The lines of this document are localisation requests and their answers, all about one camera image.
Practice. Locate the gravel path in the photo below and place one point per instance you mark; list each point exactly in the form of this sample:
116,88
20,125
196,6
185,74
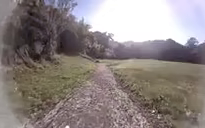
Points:
97,103

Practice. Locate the robot's own part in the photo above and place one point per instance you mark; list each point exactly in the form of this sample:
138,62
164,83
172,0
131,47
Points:
67,126

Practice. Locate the wood of trees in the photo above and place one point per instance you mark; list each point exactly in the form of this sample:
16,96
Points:
43,30

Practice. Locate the grass field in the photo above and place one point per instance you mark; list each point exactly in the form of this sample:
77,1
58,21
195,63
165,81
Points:
163,80

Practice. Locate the grass verge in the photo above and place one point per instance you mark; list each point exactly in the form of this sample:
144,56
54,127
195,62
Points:
56,83

